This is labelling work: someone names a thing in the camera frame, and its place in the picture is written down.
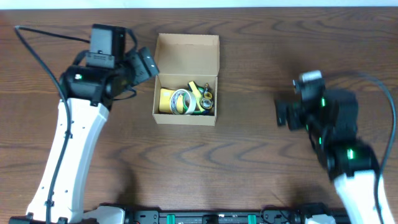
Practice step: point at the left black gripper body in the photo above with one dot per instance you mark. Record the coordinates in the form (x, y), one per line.
(136, 66)

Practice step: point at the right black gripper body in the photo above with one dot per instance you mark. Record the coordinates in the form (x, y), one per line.
(299, 121)

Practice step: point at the yellow sticky note pad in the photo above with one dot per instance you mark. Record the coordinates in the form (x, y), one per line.
(164, 100)

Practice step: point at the brown cardboard box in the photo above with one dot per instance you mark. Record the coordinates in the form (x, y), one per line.
(182, 58)

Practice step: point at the white tape roll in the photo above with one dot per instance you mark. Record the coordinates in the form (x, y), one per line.
(178, 109)

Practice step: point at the yellow highlighter pen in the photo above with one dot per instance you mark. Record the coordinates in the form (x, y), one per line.
(194, 89)

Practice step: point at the green tape roll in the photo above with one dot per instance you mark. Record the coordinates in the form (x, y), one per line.
(197, 110)

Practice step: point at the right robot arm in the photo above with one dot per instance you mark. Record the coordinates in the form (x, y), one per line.
(330, 119)

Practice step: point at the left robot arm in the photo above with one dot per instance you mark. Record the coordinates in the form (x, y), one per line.
(89, 91)

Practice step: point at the black mounting rail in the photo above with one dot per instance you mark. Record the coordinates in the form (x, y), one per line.
(306, 213)

